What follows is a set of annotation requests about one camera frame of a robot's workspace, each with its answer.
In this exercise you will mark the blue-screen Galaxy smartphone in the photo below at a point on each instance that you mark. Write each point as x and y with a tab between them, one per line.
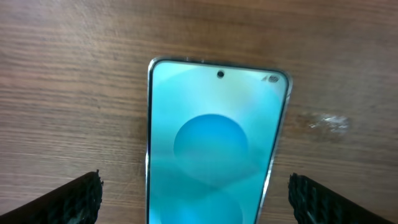
212	134

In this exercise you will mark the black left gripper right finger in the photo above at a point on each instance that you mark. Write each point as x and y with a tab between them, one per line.
314	203

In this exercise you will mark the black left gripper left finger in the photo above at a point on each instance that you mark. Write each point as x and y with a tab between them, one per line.
78	201

